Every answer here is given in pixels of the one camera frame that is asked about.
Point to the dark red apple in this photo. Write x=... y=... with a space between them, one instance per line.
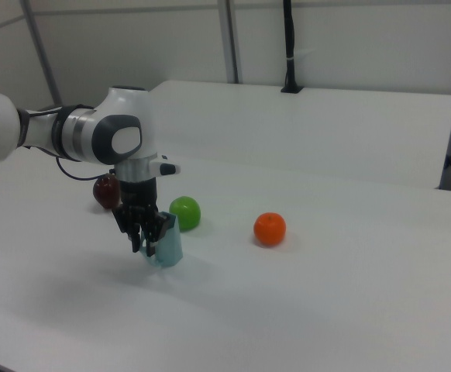
x=103 y=193

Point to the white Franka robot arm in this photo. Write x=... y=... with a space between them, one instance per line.
x=124 y=116

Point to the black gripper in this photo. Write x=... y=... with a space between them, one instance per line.
x=138 y=193

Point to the green apple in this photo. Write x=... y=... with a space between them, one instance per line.
x=186 y=213

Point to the orange mandarin fruit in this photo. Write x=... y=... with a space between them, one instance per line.
x=270 y=229

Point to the grey partition post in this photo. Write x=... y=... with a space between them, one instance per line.
x=231 y=38
x=41 y=50

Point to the black pole with base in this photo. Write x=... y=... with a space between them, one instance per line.
x=290 y=38

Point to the teal hexagonal plastic mug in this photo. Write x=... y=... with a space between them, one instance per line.
x=171 y=248

